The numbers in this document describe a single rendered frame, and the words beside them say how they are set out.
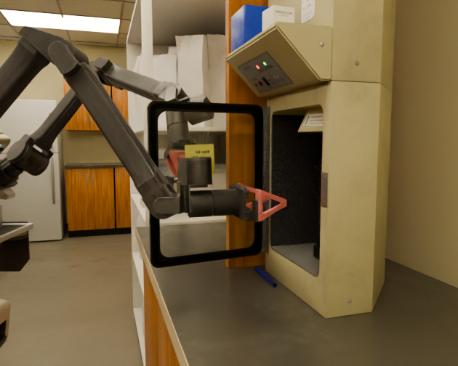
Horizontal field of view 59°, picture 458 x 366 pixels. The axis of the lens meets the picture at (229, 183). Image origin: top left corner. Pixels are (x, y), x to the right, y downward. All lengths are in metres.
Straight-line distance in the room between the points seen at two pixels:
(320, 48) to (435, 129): 0.51
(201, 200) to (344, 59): 0.39
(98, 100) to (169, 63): 1.26
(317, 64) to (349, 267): 0.41
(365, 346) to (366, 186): 0.30
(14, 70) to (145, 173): 0.36
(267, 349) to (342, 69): 0.53
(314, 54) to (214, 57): 1.43
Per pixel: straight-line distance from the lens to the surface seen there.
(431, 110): 1.24
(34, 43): 0.99
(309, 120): 0.93
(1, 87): 1.02
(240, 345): 0.77
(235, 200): 0.86
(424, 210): 1.26
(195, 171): 0.84
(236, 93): 1.13
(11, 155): 1.45
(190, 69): 2.05
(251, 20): 0.98
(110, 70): 1.42
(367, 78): 0.86
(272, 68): 0.90
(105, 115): 0.91
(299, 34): 0.80
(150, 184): 0.86
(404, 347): 0.82
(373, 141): 0.86
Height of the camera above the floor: 1.30
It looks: 6 degrees down
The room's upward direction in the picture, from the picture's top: straight up
